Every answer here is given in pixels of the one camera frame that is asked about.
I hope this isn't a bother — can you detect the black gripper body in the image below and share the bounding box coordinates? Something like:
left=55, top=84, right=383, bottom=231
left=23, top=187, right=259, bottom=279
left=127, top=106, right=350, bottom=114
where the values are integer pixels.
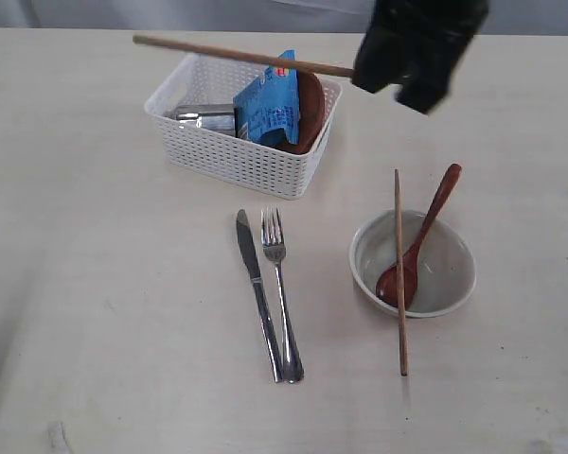
left=360, top=1, right=489, bottom=54

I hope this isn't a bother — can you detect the brown wooden plate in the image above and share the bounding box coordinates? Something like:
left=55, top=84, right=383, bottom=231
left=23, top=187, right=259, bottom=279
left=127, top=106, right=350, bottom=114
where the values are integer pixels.
left=276, top=72, right=326, bottom=155

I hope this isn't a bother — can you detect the brown wooden chopstick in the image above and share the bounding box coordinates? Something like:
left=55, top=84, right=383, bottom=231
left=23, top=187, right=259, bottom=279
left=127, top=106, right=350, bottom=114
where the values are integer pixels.
left=394, top=168, right=409, bottom=376
left=133, top=34, right=353, bottom=79

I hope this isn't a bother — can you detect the white ceramic bowl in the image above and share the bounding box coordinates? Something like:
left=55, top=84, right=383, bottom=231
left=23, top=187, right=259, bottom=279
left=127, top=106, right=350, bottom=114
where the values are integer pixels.
left=348, top=210, right=476, bottom=319

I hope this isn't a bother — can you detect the silver fork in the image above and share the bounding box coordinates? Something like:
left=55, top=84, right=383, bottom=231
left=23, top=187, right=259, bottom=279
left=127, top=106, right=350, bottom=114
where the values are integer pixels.
left=261, top=207, right=305, bottom=383

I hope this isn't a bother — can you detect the brown wooden spoon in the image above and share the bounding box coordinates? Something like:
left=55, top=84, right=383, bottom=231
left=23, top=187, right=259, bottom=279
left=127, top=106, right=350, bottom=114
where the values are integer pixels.
left=376, top=163, right=462, bottom=309

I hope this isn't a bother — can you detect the silver table knife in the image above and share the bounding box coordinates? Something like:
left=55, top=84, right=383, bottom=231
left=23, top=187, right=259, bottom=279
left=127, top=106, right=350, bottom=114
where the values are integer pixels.
left=236, top=209, right=283, bottom=383

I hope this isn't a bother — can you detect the grey curtain backdrop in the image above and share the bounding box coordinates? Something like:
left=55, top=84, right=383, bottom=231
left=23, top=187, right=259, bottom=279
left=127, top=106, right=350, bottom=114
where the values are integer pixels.
left=0, top=0, right=568, bottom=36

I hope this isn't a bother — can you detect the blue snack bag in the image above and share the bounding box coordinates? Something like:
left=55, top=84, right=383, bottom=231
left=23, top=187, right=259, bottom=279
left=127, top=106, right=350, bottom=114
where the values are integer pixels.
left=233, top=66, right=300, bottom=148

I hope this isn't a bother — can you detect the steel cup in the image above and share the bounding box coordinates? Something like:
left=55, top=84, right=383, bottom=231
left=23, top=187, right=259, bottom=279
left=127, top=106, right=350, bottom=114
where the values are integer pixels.
left=165, top=104, right=237, bottom=137

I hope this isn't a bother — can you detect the white perforated plastic basket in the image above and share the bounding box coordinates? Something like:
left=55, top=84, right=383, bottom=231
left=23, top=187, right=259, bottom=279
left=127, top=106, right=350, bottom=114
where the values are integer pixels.
left=144, top=54, right=342, bottom=200

